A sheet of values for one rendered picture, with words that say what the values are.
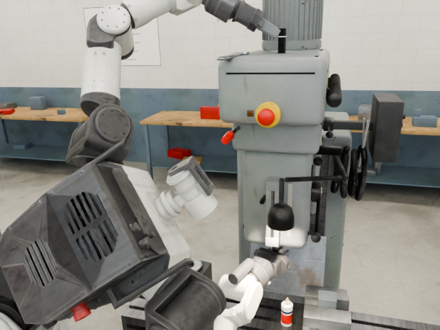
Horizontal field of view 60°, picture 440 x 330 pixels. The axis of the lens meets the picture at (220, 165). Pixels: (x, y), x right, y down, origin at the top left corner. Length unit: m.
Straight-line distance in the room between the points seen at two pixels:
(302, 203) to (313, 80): 0.39
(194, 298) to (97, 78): 0.53
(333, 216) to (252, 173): 0.62
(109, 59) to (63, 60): 5.78
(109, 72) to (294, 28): 0.61
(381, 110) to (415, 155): 4.31
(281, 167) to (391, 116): 0.44
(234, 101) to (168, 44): 4.88
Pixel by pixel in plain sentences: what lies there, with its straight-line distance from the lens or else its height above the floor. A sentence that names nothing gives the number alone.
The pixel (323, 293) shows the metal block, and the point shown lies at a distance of 1.42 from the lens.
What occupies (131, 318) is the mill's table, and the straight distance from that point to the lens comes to 1.56.
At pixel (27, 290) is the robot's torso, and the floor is 1.50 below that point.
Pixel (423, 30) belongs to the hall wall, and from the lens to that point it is 5.42.
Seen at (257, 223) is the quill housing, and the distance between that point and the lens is 1.19.
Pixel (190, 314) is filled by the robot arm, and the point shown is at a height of 1.44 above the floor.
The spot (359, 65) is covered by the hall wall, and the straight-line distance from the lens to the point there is 5.36.
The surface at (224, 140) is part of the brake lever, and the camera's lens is 0.93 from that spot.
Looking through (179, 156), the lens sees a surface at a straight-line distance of 5.58.
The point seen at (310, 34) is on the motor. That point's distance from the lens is 1.31.
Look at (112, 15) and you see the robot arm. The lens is 1.00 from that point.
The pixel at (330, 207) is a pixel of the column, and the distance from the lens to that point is 1.65.
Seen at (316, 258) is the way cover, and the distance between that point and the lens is 1.71.
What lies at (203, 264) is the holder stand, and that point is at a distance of 1.45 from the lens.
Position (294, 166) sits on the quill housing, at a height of 1.58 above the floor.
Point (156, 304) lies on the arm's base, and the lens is 0.80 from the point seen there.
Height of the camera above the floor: 1.95
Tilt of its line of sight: 19 degrees down
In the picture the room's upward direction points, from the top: 2 degrees counter-clockwise
